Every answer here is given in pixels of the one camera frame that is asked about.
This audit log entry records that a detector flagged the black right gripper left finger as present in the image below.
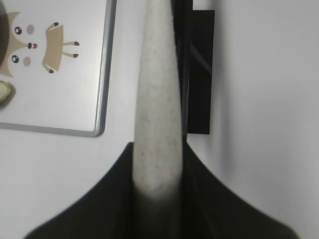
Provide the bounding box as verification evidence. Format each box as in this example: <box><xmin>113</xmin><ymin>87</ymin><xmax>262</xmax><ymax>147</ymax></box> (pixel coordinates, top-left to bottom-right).
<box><xmin>23</xmin><ymin>141</ymin><xmax>140</xmax><ymax>239</ymax></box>

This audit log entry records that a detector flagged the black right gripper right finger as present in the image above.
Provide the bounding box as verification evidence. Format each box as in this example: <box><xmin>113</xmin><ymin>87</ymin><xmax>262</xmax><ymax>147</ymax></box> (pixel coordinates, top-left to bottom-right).
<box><xmin>174</xmin><ymin>141</ymin><xmax>302</xmax><ymax>239</ymax></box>

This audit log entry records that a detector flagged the white handled kitchen knife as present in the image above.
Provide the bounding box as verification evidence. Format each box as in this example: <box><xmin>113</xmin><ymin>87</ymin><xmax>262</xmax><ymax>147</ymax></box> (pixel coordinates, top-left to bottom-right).
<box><xmin>133</xmin><ymin>0</ymin><xmax>182</xmax><ymax>198</ymax></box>

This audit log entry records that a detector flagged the yellow spotted banana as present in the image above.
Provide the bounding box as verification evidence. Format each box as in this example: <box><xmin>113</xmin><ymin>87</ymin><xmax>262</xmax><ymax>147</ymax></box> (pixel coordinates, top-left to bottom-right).
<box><xmin>0</xmin><ymin>81</ymin><xmax>12</xmax><ymax>104</ymax></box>

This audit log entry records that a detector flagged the white deer cutting board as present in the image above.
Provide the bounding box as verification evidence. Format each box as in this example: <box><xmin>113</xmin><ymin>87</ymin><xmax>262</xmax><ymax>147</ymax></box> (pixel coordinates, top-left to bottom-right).
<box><xmin>0</xmin><ymin>0</ymin><xmax>116</xmax><ymax>137</ymax></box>

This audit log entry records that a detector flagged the black knife stand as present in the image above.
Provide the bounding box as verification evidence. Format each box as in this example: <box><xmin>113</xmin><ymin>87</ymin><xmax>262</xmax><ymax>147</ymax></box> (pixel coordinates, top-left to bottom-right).
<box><xmin>171</xmin><ymin>0</ymin><xmax>215</xmax><ymax>137</ymax></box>

